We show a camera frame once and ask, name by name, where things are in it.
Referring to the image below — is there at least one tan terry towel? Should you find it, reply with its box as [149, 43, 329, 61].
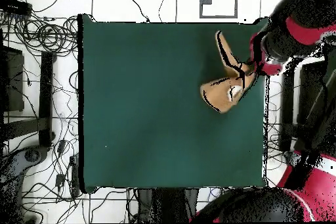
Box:
[199, 30, 258, 114]

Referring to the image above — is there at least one black box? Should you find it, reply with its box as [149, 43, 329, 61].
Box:
[297, 60, 327, 127]
[0, 45, 25, 112]

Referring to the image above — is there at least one dark green table cloth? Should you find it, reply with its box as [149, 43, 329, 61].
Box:
[77, 13, 271, 194]

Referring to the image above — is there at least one black metal stand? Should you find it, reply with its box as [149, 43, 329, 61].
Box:
[136, 188, 199, 224]

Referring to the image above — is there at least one black power adapter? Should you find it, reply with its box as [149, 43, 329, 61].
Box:
[56, 139, 67, 154]
[54, 173, 66, 189]

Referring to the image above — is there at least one long black power strip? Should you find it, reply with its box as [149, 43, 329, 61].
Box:
[70, 154, 80, 198]

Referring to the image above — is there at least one dark grey wheeled base leg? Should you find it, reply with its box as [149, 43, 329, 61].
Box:
[0, 145, 51, 223]

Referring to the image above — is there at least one grey square floor frame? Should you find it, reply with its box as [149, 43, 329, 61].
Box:
[199, 0, 239, 19]

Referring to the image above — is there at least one thin black floor cable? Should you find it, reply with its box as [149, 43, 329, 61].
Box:
[122, 0, 151, 23]

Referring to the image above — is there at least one coiled black cable bundle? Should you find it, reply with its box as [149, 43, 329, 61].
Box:
[14, 14, 79, 54]

